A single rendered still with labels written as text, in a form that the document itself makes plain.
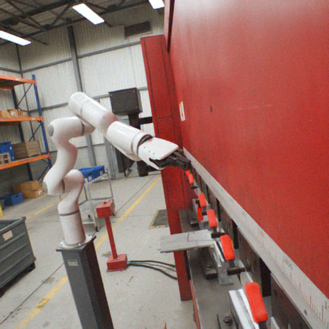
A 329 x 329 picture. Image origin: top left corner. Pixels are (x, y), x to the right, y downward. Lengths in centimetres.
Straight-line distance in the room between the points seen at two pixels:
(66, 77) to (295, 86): 973
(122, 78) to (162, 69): 692
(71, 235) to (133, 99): 125
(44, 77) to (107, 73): 241
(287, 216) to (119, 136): 67
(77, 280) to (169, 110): 138
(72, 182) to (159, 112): 95
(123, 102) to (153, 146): 150
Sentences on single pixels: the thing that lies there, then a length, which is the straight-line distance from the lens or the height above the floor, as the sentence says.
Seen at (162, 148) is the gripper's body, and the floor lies 153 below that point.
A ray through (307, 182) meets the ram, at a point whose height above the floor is 152.
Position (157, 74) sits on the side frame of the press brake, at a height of 199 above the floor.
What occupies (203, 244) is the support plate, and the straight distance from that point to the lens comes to 134.
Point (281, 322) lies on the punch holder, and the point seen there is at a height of 128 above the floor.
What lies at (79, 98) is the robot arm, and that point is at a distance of 115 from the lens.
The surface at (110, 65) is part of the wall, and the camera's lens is 927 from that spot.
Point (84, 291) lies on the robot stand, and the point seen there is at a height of 72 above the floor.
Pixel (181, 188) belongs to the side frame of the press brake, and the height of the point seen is 106.
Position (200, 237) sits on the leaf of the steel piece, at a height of 100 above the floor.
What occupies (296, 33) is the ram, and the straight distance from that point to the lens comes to 29.
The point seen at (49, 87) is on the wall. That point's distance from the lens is 1028.
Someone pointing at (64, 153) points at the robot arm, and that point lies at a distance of 136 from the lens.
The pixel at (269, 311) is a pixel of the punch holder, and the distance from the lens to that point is 59.
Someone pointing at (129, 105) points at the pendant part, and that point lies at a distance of 230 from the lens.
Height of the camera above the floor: 160
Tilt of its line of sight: 8 degrees down
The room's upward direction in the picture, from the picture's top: 9 degrees counter-clockwise
